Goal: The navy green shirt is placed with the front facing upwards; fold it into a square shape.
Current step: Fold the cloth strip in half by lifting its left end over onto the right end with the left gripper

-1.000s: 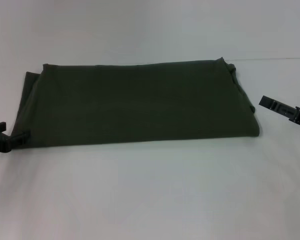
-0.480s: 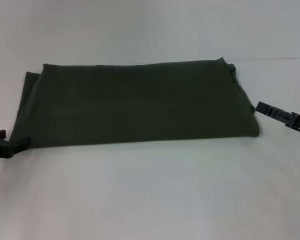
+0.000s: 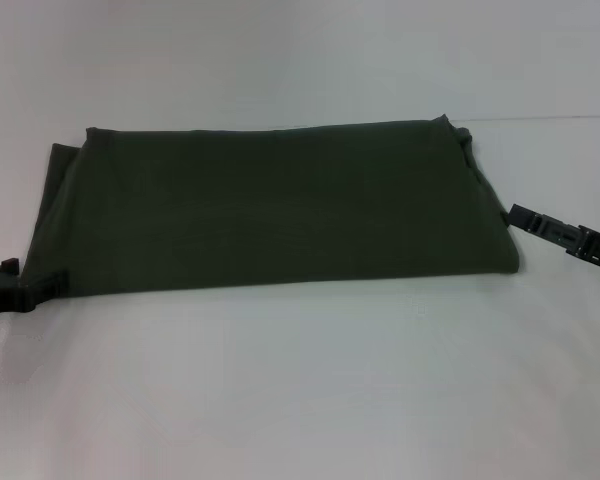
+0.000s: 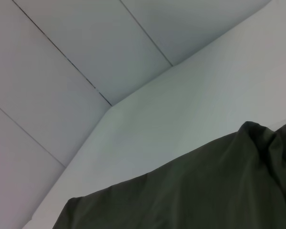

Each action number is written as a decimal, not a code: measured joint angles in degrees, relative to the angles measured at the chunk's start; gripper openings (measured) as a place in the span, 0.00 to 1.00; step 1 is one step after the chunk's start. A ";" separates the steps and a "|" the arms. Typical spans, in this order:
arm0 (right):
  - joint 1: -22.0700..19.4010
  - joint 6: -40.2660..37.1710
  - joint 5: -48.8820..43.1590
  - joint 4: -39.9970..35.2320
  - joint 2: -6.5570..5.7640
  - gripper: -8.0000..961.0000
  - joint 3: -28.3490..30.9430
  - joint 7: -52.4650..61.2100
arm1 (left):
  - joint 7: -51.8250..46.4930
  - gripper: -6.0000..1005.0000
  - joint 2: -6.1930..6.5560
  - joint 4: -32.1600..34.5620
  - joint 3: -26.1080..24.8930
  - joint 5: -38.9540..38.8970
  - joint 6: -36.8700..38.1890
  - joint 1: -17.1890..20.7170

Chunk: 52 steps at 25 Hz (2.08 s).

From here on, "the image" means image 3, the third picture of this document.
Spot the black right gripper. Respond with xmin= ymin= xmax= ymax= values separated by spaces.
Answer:
xmin=508 ymin=201 xmax=600 ymax=277

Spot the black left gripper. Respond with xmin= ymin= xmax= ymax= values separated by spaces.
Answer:
xmin=0 ymin=256 xmax=71 ymax=322

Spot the dark green FREE! t-shirt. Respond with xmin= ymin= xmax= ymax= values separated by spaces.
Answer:
xmin=22 ymin=114 xmax=522 ymax=297

